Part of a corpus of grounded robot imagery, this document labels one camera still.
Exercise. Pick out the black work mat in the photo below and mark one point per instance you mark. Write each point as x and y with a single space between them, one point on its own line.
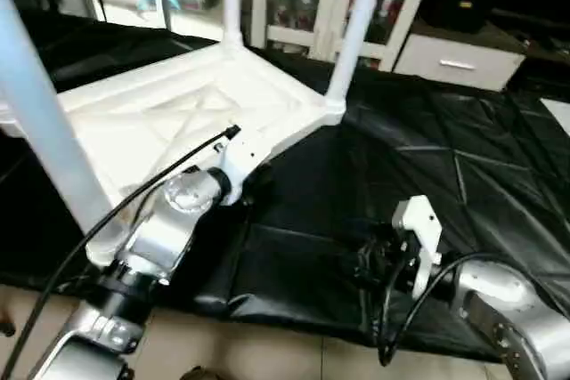
410 175

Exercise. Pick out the white drawer unit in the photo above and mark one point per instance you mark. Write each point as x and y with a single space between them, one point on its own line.
459 61

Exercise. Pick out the white flat board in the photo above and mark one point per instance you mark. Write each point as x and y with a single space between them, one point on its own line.
557 115

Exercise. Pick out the white plastic table top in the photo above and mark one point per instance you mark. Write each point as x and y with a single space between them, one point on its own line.
178 104

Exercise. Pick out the white glass door cabinet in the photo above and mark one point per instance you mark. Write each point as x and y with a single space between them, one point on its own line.
303 2

